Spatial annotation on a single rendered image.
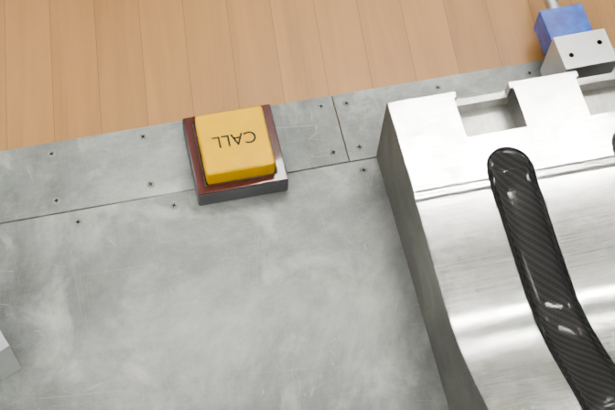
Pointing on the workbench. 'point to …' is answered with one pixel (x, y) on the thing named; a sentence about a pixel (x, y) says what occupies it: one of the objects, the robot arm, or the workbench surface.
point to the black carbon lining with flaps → (549, 280)
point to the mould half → (577, 236)
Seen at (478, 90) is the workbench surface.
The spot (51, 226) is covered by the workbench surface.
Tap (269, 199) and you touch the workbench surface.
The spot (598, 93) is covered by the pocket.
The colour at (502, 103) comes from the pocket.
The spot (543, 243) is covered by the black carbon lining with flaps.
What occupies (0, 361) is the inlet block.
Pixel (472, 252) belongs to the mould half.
